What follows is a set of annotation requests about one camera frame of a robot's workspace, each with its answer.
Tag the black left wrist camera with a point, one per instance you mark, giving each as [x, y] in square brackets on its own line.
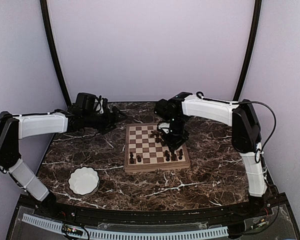
[86, 101]

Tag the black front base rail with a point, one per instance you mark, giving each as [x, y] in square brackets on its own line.
[229, 215]

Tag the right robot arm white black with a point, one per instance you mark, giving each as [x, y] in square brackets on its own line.
[239, 115]

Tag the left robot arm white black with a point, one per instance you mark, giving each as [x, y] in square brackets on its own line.
[15, 127]

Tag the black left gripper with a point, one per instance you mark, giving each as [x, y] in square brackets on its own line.
[109, 121]

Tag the white fluted ceramic bowl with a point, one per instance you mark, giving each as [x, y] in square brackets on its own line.
[84, 181]

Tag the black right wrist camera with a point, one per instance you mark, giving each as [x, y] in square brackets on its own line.
[161, 109]

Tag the wooden chess board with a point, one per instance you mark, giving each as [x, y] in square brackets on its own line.
[139, 142]

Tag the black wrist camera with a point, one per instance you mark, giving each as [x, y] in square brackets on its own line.
[86, 101]
[161, 109]

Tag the black right frame post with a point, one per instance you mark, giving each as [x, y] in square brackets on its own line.
[249, 49]

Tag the black frame post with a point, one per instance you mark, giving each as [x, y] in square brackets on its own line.
[249, 49]
[53, 51]

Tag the black left frame post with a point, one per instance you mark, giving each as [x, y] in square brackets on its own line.
[53, 51]

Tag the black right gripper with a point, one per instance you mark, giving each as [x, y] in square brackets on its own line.
[175, 143]

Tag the grey slotted cable duct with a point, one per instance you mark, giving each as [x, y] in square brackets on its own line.
[75, 232]

